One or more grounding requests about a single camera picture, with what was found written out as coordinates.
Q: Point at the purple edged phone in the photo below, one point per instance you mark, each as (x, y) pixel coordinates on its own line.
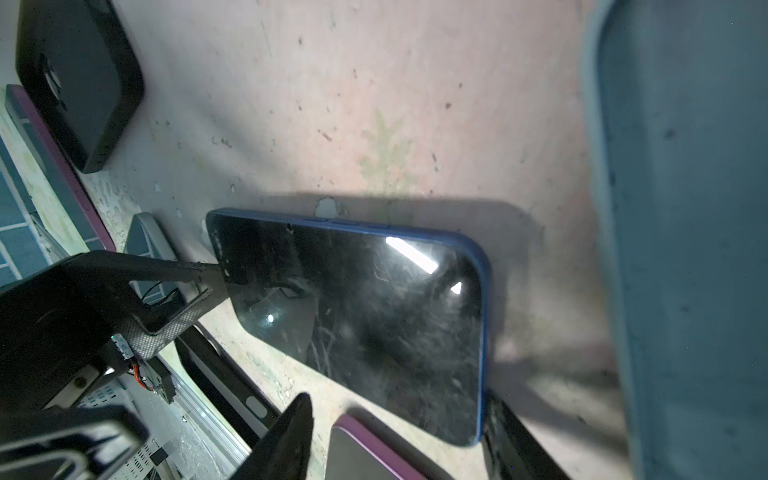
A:
(355, 452)

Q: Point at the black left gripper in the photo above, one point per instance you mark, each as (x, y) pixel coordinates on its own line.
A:
(64, 324)

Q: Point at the blue phone black screen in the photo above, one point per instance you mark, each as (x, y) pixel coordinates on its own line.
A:
(397, 315)

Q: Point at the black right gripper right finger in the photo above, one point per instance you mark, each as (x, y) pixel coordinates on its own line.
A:
(510, 450)

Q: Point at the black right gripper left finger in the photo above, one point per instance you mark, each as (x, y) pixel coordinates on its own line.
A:
(285, 451)

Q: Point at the black phone case left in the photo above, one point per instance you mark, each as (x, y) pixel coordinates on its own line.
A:
(78, 67)

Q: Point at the light blue phone case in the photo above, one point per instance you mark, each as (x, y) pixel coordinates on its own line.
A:
(676, 106)

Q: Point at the black phone face up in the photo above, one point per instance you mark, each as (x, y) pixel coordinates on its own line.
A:
(233, 394)

